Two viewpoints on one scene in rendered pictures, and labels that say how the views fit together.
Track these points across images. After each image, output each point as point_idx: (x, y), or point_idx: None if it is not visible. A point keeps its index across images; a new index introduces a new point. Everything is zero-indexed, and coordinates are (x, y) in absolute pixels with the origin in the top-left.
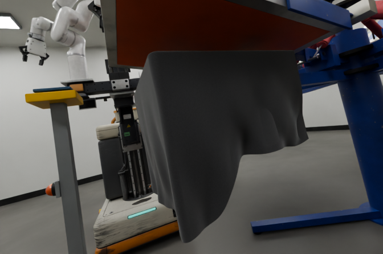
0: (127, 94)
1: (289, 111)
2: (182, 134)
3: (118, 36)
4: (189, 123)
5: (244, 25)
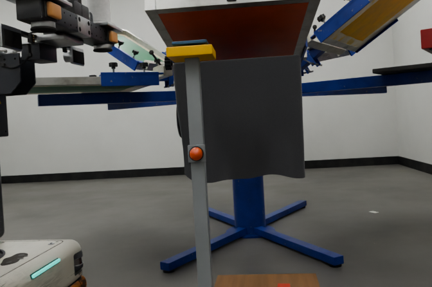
0: (71, 44)
1: None
2: None
3: (231, 9)
4: None
5: (280, 41)
